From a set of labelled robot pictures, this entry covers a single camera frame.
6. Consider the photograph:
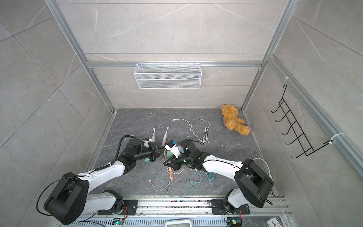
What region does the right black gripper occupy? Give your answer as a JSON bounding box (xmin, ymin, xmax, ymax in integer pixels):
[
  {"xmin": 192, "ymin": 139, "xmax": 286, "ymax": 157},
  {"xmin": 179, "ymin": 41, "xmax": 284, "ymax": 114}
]
[{"xmin": 164, "ymin": 154, "xmax": 194, "ymax": 171}]

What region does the pink charging cable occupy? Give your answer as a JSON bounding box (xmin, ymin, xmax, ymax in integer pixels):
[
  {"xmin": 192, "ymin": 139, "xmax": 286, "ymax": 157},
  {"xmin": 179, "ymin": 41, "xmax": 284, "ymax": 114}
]
[{"xmin": 148, "ymin": 158, "xmax": 186, "ymax": 193}]

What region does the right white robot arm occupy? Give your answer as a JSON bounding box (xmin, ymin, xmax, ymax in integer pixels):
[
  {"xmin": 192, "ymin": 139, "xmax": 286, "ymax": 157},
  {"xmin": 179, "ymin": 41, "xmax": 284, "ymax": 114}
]
[{"xmin": 164, "ymin": 139, "xmax": 274, "ymax": 212}]

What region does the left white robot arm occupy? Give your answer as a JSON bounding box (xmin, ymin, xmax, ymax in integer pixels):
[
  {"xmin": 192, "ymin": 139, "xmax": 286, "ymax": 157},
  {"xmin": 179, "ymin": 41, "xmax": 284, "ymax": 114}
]
[{"xmin": 40, "ymin": 135, "xmax": 158, "ymax": 225}]

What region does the right white electric toothbrush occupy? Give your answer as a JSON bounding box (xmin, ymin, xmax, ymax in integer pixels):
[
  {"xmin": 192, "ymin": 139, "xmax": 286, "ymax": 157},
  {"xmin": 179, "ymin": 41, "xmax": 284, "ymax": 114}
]
[{"xmin": 161, "ymin": 126, "xmax": 169, "ymax": 147}]

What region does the white electric toothbrush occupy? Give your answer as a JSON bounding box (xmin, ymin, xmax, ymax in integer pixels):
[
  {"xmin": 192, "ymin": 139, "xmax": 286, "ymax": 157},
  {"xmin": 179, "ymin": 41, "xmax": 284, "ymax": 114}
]
[
  {"xmin": 161, "ymin": 126, "xmax": 169, "ymax": 147},
  {"xmin": 151, "ymin": 127, "xmax": 156, "ymax": 142}
]

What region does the middle white electric toothbrush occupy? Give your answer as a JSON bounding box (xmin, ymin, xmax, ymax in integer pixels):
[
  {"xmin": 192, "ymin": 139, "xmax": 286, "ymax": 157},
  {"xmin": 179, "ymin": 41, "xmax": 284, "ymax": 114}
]
[{"xmin": 151, "ymin": 127, "xmax": 156, "ymax": 142}]

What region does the green charger plug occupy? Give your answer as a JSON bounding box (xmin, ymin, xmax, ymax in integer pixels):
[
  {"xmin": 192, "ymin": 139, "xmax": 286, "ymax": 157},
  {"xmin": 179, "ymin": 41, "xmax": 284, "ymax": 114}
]
[{"xmin": 166, "ymin": 150, "xmax": 173, "ymax": 157}]

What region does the brown teddy bear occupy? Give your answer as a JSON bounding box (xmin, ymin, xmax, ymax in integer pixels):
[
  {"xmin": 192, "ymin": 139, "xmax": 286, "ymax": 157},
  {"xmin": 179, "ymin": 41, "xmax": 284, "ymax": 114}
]
[{"xmin": 220, "ymin": 104, "xmax": 251, "ymax": 135}]

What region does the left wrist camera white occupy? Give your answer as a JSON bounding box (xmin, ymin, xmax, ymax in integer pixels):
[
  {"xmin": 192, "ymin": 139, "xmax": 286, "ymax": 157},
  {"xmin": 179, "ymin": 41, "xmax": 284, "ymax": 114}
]
[{"xmin": 144, "ymin": 138, "xmax": 153, "ymax": 148}]

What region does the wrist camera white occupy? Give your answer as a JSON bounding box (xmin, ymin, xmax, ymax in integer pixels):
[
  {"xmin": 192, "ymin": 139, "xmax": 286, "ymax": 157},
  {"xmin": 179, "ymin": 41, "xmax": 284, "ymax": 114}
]
[
  {"xmin": 144, "ymin": 138, "xmax": 153, "ymax": 148},
  {"xmin": 165, "ymin": 141, "xmax": 184, "ymax": 158}
]

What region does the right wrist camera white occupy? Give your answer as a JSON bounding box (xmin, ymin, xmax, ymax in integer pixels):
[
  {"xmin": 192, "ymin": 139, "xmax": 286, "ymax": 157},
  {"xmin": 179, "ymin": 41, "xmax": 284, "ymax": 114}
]
[{"xmin": 165, "ymin": 141, "xmax": 184, "ymax": 158}]

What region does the green charging cable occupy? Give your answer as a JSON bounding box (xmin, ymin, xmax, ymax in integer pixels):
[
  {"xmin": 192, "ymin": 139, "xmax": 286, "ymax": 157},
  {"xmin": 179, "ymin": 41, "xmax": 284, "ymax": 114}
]
[{"xmin": 166, "ymin": 169, "xmax": 216, "ymax": 198}]

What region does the white charging cable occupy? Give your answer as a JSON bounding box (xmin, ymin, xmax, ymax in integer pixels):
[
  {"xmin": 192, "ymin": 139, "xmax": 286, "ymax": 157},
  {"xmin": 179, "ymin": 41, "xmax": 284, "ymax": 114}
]
[{"xmin": 171, "ymin": 118, "xmax": 211, "ymax": 144}]

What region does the white wire mesh basket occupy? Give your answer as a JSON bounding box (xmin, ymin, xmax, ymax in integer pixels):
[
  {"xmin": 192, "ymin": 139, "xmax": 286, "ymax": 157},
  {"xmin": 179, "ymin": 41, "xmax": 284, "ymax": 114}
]
[{"xmin": 134, "ymin": 63, "xmax": 202, "ymax": 89}]

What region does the white power strip cord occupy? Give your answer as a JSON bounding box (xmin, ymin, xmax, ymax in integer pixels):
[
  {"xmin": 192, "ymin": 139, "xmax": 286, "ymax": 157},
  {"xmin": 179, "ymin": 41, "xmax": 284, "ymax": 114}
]
[{"xmin": 253, "ymin": 157, "xmax": 274, "ymax": 182}]

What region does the black wire hook rack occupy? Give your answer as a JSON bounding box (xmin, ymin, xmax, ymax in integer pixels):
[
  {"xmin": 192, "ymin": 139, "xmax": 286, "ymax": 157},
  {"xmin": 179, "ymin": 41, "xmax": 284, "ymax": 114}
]
[{"xmin": 270, "ymin": 84, "xmax": 333, "ymax": 159}]

